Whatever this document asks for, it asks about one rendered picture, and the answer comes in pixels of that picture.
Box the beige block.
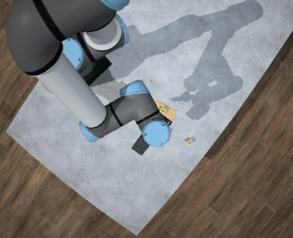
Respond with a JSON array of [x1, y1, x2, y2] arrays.
[[160, 107, 166, 114], [186, 138, 193, 145]]

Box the tan flat mat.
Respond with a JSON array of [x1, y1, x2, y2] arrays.
[[153, 99, 177, 121]]

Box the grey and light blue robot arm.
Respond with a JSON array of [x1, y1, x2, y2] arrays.
[[6, 0, 171, 155]]

